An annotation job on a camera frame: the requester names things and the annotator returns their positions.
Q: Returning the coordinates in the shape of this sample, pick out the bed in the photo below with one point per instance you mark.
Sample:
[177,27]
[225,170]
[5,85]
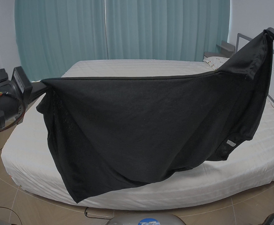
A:
[127,67]

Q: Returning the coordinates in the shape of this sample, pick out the black T-shirt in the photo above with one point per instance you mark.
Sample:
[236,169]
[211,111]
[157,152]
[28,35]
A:
[139,125]

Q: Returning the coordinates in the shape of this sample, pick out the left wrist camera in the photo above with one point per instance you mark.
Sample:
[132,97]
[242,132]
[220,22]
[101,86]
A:
[0,78]

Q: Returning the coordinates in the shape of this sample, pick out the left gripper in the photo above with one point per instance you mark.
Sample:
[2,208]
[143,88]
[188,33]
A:
[8,104]

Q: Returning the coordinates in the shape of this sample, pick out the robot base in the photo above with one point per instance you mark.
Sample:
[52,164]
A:
[141,220]

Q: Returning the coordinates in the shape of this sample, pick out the grey bedside table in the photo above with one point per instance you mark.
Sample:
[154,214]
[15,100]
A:
[223,48]

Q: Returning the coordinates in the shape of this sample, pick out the blue-green curtain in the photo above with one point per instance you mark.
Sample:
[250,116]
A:
[165,22]
[62,31]

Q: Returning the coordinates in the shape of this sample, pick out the white printed pillow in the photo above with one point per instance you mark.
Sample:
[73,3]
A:
[215,61]

